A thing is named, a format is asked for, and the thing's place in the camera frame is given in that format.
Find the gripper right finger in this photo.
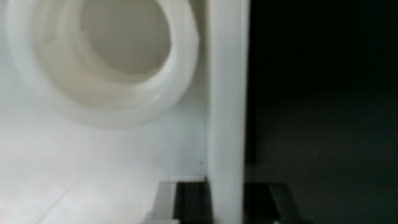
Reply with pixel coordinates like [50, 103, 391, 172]
[243, 183, 302, 224]

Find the white square tabletop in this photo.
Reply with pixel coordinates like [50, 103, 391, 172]
[0, 0, 249, 224]

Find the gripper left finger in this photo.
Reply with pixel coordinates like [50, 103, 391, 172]
[172, 182, 211, 224]

